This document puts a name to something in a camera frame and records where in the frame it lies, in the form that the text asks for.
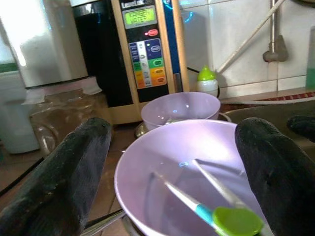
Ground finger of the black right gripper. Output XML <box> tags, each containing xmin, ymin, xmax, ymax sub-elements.
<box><xmin>286</xmin><ymin>115</ymin><xmax>315</xmax><ymax>143</ymax></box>

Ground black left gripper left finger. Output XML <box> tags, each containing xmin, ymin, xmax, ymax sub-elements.
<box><xmin>0</xmin><ymin>117</ymin><xmax>113</xmax><ymax>236</ymax></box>

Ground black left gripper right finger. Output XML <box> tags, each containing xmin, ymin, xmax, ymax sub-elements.
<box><xmin>235</xmin><ymin>117</ymin><xmax>315</xmax><ymax>236</ymax></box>

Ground purple plastic bowl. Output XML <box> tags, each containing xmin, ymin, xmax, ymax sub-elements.
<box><xmin>113</xmin><ymin>119</ymin><xmax>274</xmax><ymax>236</ymax></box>
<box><xmin>140</xmin><ymin>92</ymin><xmax>221</xmax><ymax>131</ymax></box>

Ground clear bottle green liquid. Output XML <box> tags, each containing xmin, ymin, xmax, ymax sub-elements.
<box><xmin>306</xmin><ymin>26</ymin><xmax>315</xmax><ymax>90</ymax></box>

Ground slim steel utensil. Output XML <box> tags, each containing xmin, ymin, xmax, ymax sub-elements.
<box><xmin>192</xmin><ymin>159</ymin><xmax>274</xmax><ymax>236</ymax></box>

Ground glass jar brown contents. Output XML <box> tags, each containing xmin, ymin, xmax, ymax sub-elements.
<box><xmin>22</xmin><ymin>76</ymin><xmax>113</xmax><ymax>158</ymax></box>

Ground grey metal faucet pipe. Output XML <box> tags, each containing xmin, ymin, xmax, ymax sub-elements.
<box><xmin>262</xmin><ymin>0</ymin><xmax>289</xmax><ymax>62</ymax></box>

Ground white tap spout pipe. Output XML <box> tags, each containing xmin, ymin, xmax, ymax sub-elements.
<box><xmin>218</xmin><ymin>0</ymin><xmax>286</xmax><ymax>74</ymax></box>

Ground white bottle green pointed cap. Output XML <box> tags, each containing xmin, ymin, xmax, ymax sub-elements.
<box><xmin>196</xmin><ymin>64</ymin><xmax>220</xmax><ymax>99</ymax></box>

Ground beige black water ioniser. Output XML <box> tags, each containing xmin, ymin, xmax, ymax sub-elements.
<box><xmin>71</xmin><ymin>0</ymin><xmax>190</xmax><ymax>125</ymax></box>

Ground green blue handled steel utensil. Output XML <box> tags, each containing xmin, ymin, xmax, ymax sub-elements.
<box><xmin>147</xmin><ymin>172</ymin><xmax>265</xmax><ymax>236</ymax></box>

